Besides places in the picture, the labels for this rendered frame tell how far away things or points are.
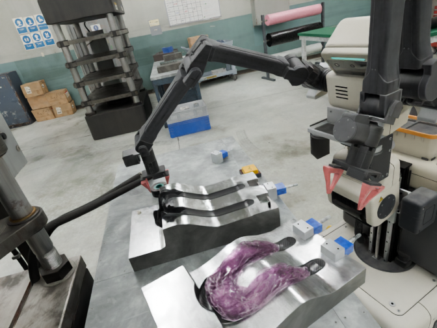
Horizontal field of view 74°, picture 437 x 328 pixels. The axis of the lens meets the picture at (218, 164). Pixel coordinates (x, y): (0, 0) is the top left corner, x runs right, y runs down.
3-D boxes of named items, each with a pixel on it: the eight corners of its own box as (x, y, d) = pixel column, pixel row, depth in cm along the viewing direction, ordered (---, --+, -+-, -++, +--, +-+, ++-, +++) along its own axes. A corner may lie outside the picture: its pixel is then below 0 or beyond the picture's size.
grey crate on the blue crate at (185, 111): (205, 108, 445) (203, 98, 438) (209, 116, 409) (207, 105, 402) (166, 116, 441) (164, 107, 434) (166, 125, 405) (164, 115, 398)
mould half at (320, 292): (294, 230, 96) (292, 204, 91) (365, 282, 75) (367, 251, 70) (153, 315, 77) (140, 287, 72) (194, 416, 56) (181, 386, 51)
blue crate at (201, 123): (207, 121, 455) (205, 107, 445) (211, 129, 419) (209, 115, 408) (170, 129, 451) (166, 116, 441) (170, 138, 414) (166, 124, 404)
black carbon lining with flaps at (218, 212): (243, 187, 112) (240, 165, 107) (257, 210, 98) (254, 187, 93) (155, 211, 108) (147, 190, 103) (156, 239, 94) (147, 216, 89)
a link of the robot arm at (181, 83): (206, 74, 95) (199, 58, 102) (192, 66, 92) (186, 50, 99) (146, 158, 117) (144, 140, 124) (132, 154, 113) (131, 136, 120)
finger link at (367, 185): (359, 214, 68) (373, 177, 66) (334, 201, 74) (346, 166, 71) (374, 213, 72) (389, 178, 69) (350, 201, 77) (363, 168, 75)
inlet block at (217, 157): (230, 151, 157) (228, 142, 155) (236, 153, 154) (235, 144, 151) (212, 162, 150) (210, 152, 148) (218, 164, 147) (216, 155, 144)
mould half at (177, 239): (255, 189, 121) (251, 161, 115) (280, 228, 98) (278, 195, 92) (136, 222, 115) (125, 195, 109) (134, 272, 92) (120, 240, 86)
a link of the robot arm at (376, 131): (390, 125, 69) (369, 120, 74) (374, 121, 66) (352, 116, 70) (380, 153, 71) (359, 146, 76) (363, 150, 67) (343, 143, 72)
